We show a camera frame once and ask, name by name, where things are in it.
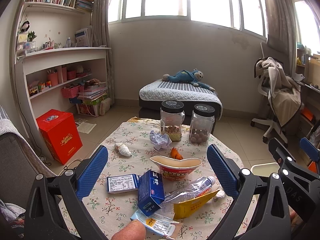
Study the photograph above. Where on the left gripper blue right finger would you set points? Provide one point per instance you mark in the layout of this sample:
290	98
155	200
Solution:
225	169

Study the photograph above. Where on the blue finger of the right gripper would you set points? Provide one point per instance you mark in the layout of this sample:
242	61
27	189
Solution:
309	149

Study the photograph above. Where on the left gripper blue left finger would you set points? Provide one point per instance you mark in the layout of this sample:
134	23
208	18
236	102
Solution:
89	170

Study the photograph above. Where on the white tissue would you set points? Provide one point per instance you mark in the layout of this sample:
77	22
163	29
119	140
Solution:
220	194

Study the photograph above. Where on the blue white medicine box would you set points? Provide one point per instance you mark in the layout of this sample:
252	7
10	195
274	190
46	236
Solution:
122	184

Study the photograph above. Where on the clear plastic water bottle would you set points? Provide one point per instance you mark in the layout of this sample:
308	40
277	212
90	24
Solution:
193	190

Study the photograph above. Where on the white wad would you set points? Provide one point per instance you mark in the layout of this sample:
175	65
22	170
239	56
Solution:
123	149

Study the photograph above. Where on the red instant noodle bowl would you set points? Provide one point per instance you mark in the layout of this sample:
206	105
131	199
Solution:
173	169

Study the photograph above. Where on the yellow snack packet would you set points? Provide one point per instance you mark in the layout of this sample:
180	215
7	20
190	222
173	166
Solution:
186	208

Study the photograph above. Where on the blue carton box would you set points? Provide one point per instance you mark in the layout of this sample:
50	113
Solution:
150	192

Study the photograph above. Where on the lavender paper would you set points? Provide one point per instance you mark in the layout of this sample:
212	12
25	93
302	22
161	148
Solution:
160	141

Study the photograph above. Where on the white trash bin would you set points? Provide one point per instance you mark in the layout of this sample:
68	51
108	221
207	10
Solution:
265	170

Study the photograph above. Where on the left hand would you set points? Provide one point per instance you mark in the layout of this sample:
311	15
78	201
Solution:
135	230

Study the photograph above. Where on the floral tablecloth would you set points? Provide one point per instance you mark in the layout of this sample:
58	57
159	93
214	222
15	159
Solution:
112	212

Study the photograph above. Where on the paper sheet on floor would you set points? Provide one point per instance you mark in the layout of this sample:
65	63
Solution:
86	127

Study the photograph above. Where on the red gift box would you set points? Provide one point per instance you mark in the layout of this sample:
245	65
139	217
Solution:
60	134

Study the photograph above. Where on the jar with brown balls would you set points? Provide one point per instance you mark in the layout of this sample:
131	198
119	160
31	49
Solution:
202	122

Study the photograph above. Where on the beige blanket on chair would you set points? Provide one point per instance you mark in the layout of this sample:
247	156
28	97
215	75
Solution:
284	94

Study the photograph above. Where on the jar with peanuts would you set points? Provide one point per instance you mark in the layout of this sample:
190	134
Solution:
172	118

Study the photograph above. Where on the pink plastic basket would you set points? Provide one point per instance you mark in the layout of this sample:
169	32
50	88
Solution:
70	92

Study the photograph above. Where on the stack of papers on shelf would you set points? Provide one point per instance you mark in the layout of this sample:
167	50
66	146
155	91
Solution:
91	89

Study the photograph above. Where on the dark ottoman bed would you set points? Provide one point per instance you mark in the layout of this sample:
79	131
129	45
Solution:
155	114

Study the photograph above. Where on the wooden desk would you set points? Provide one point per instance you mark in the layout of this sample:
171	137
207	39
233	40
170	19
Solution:
307	75

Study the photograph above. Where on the blue plush monkey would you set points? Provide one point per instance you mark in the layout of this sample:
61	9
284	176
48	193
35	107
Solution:
194	78

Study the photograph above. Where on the pink pen holder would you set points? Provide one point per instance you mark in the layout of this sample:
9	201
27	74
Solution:
53	78

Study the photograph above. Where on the quilted grey white cover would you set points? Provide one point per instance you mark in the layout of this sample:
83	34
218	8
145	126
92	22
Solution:
151	96

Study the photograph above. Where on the white office chair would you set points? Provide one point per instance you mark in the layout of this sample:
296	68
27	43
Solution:
266	115

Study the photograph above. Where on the white bookshelf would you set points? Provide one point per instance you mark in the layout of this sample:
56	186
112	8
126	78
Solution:
47	19

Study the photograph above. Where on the left grey curtain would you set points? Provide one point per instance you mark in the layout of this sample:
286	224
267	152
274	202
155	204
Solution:
101	36

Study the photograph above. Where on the window frame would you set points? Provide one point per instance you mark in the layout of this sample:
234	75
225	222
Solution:
243	15

